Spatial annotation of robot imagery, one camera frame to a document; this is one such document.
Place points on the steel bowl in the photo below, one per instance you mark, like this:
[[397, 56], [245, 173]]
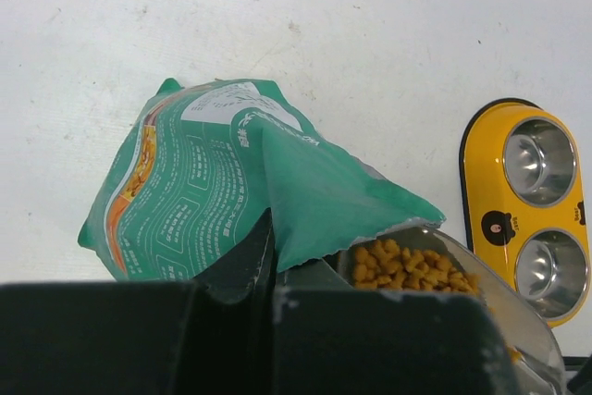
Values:
[[540, 162], [551, 274]]

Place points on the clear plastic scoop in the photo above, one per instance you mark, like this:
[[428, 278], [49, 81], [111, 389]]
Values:
[[541, 370]]

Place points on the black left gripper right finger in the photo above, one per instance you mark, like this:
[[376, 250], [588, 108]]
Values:
[[331, 339]]

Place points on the yellow double bowl feeder tray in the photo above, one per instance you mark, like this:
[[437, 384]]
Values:
[[497, 222]]

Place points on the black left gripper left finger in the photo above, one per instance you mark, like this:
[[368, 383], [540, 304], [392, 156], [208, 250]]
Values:
[[210, 334]]

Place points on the brown kibble in scoop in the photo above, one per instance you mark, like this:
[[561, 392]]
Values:
[[422, 260]]

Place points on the green white dog food bag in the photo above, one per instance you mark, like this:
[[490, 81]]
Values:
[[201, 165]]

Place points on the near steel bowl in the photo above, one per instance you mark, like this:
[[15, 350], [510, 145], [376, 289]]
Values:
[[551, 274]]

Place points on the far steel bowl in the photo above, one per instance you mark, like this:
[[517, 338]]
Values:
[[540, 162]]

